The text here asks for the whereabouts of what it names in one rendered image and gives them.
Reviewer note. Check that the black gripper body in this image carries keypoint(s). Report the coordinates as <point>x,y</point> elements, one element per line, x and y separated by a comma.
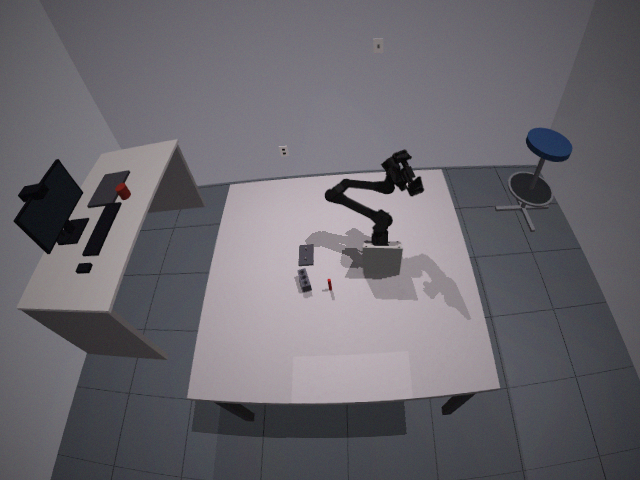
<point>406,174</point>

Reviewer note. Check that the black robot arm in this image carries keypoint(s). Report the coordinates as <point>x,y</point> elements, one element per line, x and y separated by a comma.
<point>381,218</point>

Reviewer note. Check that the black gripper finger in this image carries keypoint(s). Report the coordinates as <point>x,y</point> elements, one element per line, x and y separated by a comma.
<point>403,157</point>
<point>416,184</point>

